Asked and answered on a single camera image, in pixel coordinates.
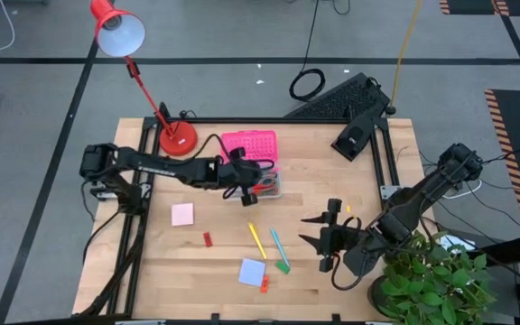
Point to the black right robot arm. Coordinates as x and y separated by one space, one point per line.
413 203

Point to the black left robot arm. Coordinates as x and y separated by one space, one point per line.
160 166

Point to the blue sticky note pad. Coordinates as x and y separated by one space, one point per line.
252 272

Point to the black keyboard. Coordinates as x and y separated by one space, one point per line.
346 97

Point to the pink and clear pencil case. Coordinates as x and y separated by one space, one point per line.
253 144

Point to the teal pen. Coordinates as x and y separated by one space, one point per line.
279 246

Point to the black table edge clamp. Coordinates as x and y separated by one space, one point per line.
215 318
164 109
336 318

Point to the orange eraser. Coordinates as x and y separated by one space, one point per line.
264 284

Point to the pink sticky note pad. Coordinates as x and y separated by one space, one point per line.
182 214

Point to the yellow highlighter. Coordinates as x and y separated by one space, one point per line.
257 240

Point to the small red eraser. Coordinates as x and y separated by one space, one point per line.
207 239

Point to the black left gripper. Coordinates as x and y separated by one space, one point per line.
239 173

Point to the white flat object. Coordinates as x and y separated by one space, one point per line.
456 243

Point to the green leafy plant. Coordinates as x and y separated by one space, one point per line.
431 280

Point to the red desk lamp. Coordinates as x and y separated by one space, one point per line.
178 139

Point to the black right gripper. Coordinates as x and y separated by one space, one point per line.
337 239

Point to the green eraser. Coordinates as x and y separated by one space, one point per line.
282 267

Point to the black plant pot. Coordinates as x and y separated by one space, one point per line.
375 295

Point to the black aluminium table frame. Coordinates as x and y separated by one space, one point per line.
264 120

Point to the black hazard striped mat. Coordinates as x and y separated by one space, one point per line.
513 117
472 5

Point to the black stand base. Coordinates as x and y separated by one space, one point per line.
513 253

